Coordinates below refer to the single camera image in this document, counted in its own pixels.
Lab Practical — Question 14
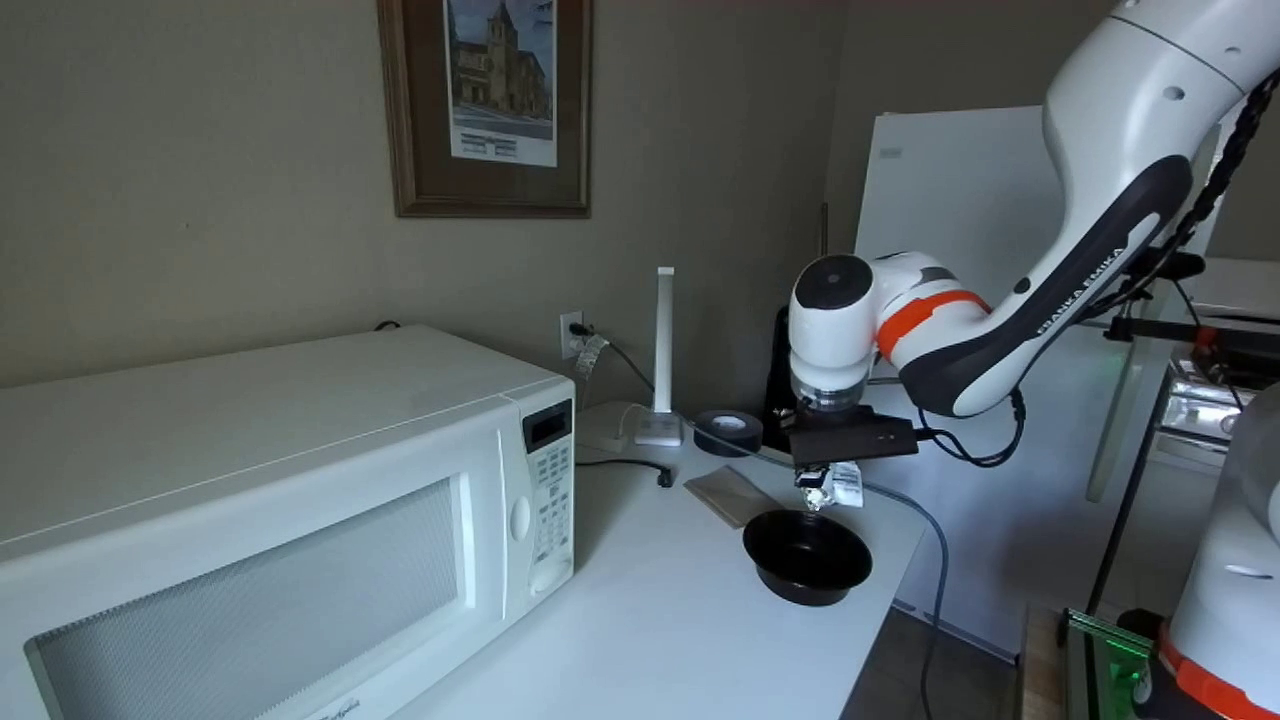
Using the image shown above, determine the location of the white desk lamp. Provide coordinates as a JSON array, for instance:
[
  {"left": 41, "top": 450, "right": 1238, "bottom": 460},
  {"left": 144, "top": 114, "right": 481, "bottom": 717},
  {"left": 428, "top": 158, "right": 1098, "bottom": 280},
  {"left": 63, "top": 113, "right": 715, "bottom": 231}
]
[{"left": 634, "top": 266, "right": 685, "bottom": 448}]

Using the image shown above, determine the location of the black cable with white tag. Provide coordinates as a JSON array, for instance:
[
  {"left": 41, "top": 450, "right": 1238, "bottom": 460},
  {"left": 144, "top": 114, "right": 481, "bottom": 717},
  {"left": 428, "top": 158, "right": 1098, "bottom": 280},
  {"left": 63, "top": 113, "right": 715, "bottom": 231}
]
[{"left": 567, "top": 321, "right": 658, "bottom": 394}]

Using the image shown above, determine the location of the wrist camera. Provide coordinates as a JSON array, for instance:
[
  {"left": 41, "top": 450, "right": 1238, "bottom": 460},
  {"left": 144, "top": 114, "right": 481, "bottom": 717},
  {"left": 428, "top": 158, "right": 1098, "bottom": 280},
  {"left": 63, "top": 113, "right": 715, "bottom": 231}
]
[{"left": 786, "top": 406, "right": 920, "bottom": 469}]

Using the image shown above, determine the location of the white and black packet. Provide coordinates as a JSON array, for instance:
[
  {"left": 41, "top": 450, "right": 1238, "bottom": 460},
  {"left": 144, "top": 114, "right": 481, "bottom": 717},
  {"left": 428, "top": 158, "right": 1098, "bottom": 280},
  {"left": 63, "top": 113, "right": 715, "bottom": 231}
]
[{"left": 806, "top": 461, "right": 864, "bottom": 511}]

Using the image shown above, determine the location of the white power adapter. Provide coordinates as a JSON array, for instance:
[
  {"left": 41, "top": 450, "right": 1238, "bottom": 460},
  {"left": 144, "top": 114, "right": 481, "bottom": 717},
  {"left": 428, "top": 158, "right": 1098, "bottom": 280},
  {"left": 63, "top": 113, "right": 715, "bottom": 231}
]
[{"left": 577, "top": 401, "right": 647, "bottom": 454}]

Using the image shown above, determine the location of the white microwave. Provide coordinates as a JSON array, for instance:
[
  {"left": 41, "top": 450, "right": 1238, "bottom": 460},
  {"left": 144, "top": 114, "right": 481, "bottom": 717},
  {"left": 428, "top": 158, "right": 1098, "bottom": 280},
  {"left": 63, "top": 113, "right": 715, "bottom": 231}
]
[{"left": 0, "top": 324, "right": 580, "bottom": 720}]

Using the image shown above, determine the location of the white refrigerator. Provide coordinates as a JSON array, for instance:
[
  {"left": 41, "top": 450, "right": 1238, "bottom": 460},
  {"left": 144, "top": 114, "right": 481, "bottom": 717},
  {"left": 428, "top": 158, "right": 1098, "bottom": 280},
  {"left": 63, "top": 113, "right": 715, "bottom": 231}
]
[{"left": 854, "top": 106, "right": 1223, "bottom": 663}]

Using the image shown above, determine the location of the framed picture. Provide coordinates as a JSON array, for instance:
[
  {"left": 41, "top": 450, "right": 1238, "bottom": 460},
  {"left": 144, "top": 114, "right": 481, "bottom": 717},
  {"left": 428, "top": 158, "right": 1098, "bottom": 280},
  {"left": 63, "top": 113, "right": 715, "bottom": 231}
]
[{"left": 376, "top": 0, "right": 594, "bottom": 220}]

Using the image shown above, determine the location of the black bowl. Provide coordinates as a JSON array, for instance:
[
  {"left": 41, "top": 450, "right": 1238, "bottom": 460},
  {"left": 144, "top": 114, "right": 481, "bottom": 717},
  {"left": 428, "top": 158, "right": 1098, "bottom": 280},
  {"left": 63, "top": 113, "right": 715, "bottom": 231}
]
[{"left": 742, "top": 509, "right": 874, "bottom": 608}]

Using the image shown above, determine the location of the microwave door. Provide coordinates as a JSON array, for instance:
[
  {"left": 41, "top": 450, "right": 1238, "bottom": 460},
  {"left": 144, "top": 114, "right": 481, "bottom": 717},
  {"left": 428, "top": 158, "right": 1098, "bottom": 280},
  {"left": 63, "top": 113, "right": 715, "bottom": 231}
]
[{"left": 0, "top": 394, "right": 523, "bottom": 720}]

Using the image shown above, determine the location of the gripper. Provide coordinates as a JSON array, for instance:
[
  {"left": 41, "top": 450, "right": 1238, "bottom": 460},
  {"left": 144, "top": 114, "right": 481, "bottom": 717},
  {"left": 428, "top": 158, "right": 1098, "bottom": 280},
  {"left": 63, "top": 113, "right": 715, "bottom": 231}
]
[{"left": 796, "top": 461, "right": 852, "bottom": 512}]

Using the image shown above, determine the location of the glass and metal rack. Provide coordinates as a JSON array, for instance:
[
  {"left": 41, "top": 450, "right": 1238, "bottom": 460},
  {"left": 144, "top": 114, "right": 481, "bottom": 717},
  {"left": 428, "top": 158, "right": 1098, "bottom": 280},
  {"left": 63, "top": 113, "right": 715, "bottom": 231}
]
[{"left": 1084, "top": 254, "right": 1280, "bottom": 619}]

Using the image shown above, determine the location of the roll of black tape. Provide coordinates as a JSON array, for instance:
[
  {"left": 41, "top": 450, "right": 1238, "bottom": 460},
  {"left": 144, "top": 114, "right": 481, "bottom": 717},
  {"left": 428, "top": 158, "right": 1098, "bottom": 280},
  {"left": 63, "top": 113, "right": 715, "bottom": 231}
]
[{"left": 693, "top": 409, "right": 765, "bottom": 459}]

